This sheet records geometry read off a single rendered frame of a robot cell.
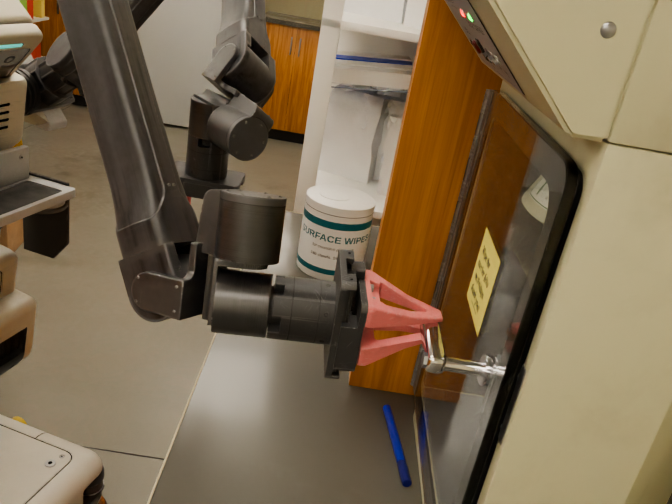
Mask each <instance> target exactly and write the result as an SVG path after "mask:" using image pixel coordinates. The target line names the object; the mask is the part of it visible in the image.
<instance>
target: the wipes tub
mask: <svg viewBox="0 0 672 504"><path fill-rule="evenodd" d="M375 204H376V202H375V200H374V199H373V198H372V197H371V196H370V195H368V194H367V193H365V192H363V191H360V190H357V189H354V188H351V187H347V186H341V185H332V184H323V185H316V186H313V187H310V188H309V189H308V190H307V194H306V200H305V206H304V212H303V219H302V226H301V233H300V239H299V246H298V253H297V265H298V267H299V268H300V269H301V270H302V271H303V272H304V273H306V274H307V275H309V276H311V277H314V278H316V279H320V280H326V281H333V279H334V274H335V268H336V262H337V257H338V251H339V249H345V250H353V251H354V258H355V259H354V261H359V262H364V258H365V253H366V249H367V244H368V239H369V234H370V230H371V225H372V220H373V214H374V209H375Z"/></svg>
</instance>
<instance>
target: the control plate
mask: <svg viewBox="0 0 672 504"><path fill-rule="evenodd" d="M446 2H447V4H448V5H449V7H450V9H451V10H452V12H453V13H454V15H455V17H456V18H457V20H458V22H459V23H460V25H461V27H462V28H463V30H464V32H465V33H466V35H467V37H468V38H469V40H470V38H471V40H472V41H473V40H475V38H476V39H478V40H479V42H480V44H481V45H482V47H483V49H484V48H486V49H487V51H488V52H489V54H490V52H491V53H492V54H493V56H494V57H495V55H496V56H497V57H498V59H499V60H500V62H501V64H502V66H501V65H500V64H499V63H498V64H497V65H496V66H495V65H494V64H493V62H492V61H494V59H493V60H491V62H492V63H490V62H489V61H487V60H486V59H485V57H484V56H483V54H482V53H481V54H478V55H479V56H480V58H481V60H482V61H483V62H484V63H486V64H487V65H488V66H489V67H490V68H492V69H493V70H494V71H495V72H496V73H498V74H499V75H500V76H501V77H503V78H504V79H505V80H506V81H507V82H509V83H510V84H511V85H512V86H513V87H515V88H516V89H517V90H518V91H519V92H521V93H522V94H523V95H525V94H524V93H523V91H522V89H521V87H520V86H519V84H518V82H517V81H516V79H515V77H514V76H513V74H512V72H511V71H510V69H509V67H508V66H507V64H506V62H505V61H504V59H503V57H502V56H501V54H500V52H499V50H498V49H497V47H496V45H495V44H494V42H493V40H492V39H491V37H490V35H489V34H488V32H487V30H486V29H485V27H484V25H483V24H482V22H481V20H480V18H479V17H478V15H477V13H476V12H475V10H474V8H473V7H472V5H471V3H470V2H469V0H446ZM460 8H461V9H462V11H463V12H464V14H465V15H466V17H467V19H466V18H465V17H463V16H462V15H461V12H460ZM467 11H468V12H469V14H470V15H471V17H472V18H473V20H474V22H475V23H473V22H472V21H470V20H469V18H468V13H467ZM475 41H476V40H475ZM484 50H485V49H484Z"/></svg>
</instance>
